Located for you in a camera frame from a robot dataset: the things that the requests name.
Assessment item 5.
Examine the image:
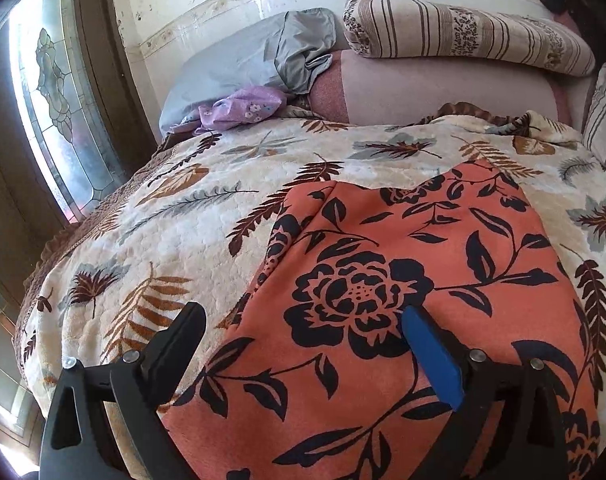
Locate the stained glass window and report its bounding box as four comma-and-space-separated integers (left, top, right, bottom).
8, 0, 126, 223

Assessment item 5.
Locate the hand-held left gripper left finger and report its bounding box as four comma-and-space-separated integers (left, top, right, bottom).
38, 301, 207, 480

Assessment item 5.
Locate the striped rolled bolster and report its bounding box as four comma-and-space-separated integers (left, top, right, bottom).
343, 0, 598, 77

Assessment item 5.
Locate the pink headboard cushion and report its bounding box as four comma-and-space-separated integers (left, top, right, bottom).
308, 49, 596, 128

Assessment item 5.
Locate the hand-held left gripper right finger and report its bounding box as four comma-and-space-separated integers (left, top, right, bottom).
402, 305, 568, 480

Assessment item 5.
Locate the black jacket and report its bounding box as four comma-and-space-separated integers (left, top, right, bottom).
539, 0, 584, 16

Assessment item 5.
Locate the grey-blue cloth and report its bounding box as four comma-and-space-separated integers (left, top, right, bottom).
159, 7, 336, 136

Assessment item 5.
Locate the leaf print blanket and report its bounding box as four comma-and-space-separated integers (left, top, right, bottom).
13, 110, 606, 480

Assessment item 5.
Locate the purple floral cloth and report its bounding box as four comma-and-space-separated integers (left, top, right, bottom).
195, 86, 286, 135

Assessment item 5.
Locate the orange floral garment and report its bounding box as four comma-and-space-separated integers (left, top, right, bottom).
160, 160, 601, 480

